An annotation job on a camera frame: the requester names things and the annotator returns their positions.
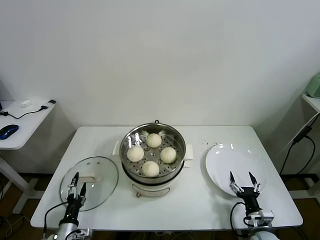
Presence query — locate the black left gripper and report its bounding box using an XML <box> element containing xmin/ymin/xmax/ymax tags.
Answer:
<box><xmin>65</xmin><ymin>171</ymin><xmax>87</xmax><ymax>221</ymax></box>

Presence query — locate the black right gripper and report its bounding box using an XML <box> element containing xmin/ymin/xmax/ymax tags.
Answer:
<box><xmin>229</xmin><ymin>170</ymin><xmax>263</xmax><ymax>214</ymax></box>

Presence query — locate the round glass pot lid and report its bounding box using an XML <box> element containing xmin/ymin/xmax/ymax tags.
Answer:
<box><xmin>59</xmin><ymin>156</ymin><xmax>119</xmax><ymax>212</ymax></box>

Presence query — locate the white steamed baozi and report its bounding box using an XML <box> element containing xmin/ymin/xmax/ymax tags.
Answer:
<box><xmin>159</xmin><ymin>146</ymin><xmax>178</xmax><ymax>164</ymax></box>
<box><xmin>146</xmin><ymin>133</ymin><xmax>162</xmax><ymax>149</ymax></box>
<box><xmin>141</xmin><ymin>161</ymin><xmax>161</xmax><ymax>178</ymax></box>
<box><xmin>126</xmin><ymin>146</ymin><xmax>145</xmax><ymax>163</ymax></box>

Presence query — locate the perforated steel steamer basket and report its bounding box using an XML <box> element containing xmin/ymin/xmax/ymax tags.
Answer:
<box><xmin>112</xmin><ymin>122</ymin><xmax>195</xmax><ymax>181</ymax></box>

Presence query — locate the white round plate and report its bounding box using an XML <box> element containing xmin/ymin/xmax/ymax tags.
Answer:
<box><xmin>204</xmin><ymin>142</ymin><xmax>269</xmax><ymax>199</ymax></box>

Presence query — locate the black inline power adapter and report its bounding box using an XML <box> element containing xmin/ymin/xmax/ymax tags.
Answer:
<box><xmin>292</xmin><ymin>126</ymin><xmax>313</xmax><ymax>145</ymax></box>

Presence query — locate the white side table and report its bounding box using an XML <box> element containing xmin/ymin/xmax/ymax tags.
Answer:
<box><xmin>0</xmin><ymin>99</ymin><xmax>57</xmax><ymax>215</ymax></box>

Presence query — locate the blue computer mouse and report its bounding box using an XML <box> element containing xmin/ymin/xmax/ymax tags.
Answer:
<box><xmin>0</xmin><ymin>124</ymin><xmax>20</xmax><ymax>140</ymax></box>

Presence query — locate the white side shelf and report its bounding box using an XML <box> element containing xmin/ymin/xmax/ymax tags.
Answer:
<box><xmin>301</xmin><ymin>92</ymin><xmax>320</xmax><ymax>114</ymax></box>

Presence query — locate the pale green appliance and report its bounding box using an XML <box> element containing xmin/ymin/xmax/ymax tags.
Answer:
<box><xmin>306</xmin><ymin>72</ymin><xmax>320</xmax><ymax>99</ymax></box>

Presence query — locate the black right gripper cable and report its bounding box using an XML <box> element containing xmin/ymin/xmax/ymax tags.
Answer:
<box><xmin>230</xmin><ymin>201</ymin><xmax>251</xmax><ymax>238</ymax></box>

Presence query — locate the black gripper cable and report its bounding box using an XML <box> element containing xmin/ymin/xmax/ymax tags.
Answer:
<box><xmin>43</xmin><ymin>201</ymin><xmax>70</xmax><ymax>235</ymax></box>
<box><xmin>230</xmin><ymin>201</ymin><xmax>251</xmax><ymax>238</ymax></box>

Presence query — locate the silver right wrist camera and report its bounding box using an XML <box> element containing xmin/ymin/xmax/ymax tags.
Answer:
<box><xmin>244</xmin><ymin>209</ymin><xmax>275</xmax><ymax>227</ymax></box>

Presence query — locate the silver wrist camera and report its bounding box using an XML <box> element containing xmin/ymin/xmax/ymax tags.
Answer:
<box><xmin>67</xmin><ymin>227</ymin><xmax>92</xmax><ymax>240</ymax></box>
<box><xmin>244</xmin><ymin>209</ymin><xmax>275</xmax><ymax>227</ymax></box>

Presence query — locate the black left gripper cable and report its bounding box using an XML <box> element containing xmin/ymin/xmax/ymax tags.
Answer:
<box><xmin>43</xmin><ymin>201</ymin><xmax>70</xmax><ymax>235</ymax></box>

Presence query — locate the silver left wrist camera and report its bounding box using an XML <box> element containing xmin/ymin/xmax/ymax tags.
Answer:
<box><xmin>67</xmin><ymin>227</ymin><xmax>92</xmax><ymax>240</ymax></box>

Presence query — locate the black hanging power cable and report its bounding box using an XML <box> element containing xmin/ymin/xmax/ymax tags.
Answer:
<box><xmin>278</xmin><ymin>136</ymin><xmax>316</xmax><ymax>176</ymax></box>

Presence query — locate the white hanging cable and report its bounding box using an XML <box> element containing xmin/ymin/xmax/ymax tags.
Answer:
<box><xmin>279</xmin><ymin>116</ymin><xmax>316</xmax><ymax>154</ymax></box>

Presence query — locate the black cable plug adapter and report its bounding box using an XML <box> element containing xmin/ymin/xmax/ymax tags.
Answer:
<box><xmin>39</xmin><ymin>99</ymin><xmax>56</xmax><ymax>110</ymax></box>

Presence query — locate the thin black desk cable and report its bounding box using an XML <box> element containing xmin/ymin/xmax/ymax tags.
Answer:
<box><xmin>0</xmin><ymin>106</ymin><xmax>47</xmax><ymax>120</ymax></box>

